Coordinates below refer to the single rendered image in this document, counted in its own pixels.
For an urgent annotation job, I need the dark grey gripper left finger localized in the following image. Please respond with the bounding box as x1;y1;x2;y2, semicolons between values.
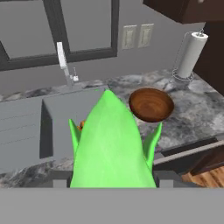
40;170;74;189

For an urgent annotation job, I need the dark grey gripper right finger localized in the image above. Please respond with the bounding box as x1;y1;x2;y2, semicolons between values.
152;170;191;189

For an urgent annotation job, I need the grey sink basin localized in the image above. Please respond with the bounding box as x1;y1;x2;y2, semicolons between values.
0;85;111;173

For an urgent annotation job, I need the brown wooden bowl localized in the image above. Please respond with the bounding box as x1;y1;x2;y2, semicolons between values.
128;87;175;123

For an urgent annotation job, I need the silver sink tap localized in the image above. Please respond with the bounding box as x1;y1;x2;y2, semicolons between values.
55;41;80;88

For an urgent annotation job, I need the dark brown drawer front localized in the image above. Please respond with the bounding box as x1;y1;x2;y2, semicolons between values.
153;136;224;177

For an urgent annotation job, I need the small orange food item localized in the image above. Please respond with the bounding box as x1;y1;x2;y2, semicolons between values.
76;120;87;132

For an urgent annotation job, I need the dark framed window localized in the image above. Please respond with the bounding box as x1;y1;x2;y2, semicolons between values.
0;0;121;72

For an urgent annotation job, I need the white paper towel roll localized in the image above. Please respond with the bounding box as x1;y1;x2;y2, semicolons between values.
177;31;209;80

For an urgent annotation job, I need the dark brown tall cabinet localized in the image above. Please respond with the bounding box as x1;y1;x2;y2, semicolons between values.
193;21;224;96

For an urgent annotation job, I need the dark brown upper cupboard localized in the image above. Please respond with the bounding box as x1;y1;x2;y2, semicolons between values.
142;0;224;25

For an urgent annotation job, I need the grey drawer handle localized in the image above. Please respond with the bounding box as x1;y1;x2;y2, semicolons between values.
153;139;224;166

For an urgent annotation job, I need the wire paper towel holder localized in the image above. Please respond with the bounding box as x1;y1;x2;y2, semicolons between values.
171;28;206;85

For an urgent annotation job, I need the beige wall outlet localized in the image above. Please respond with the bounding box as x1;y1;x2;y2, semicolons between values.
121;24;137;50
137;23;155;49

